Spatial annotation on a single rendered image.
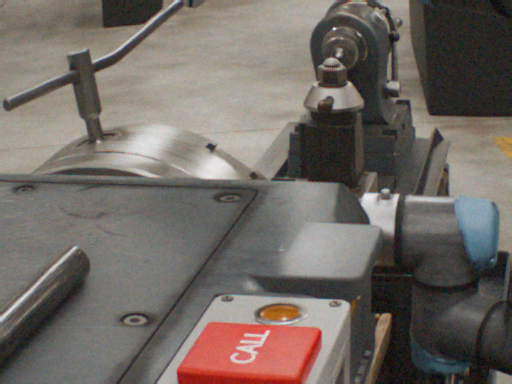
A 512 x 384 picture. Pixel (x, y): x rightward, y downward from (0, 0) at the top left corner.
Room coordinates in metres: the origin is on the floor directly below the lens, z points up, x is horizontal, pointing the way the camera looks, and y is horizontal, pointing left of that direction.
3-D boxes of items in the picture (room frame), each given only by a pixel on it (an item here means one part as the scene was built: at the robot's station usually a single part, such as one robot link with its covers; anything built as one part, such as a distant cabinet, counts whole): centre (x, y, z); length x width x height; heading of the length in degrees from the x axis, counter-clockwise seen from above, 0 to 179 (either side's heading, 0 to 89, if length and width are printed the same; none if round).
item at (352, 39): (2.20, -0.18, 1.01); 0.30 x 0.20 x 0.29; 166
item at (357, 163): (1.55, -0.10, 1.07); 0.07 x 0.07 x 0.10; 76
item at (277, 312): (0.60, -0.01, 1.26); 0.02 x 0.02 x 0.01
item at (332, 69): (1.56, -0.11, 1.17); 0.04 x 0.04 x 0.03
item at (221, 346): (0.54, 0.01, 1.26); 0.06 x 0.06 x 0.02; 76
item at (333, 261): (0.70, -0.03, 1.24); 0.09 x 0.08 x 0.03; 166
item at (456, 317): (1.16, -0.21, 0.98); 0.11 x 0.08 x 0.11; 43
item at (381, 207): (1.19, -0.12, 1.08); 0.08 x 0.05 x 0.08; 164
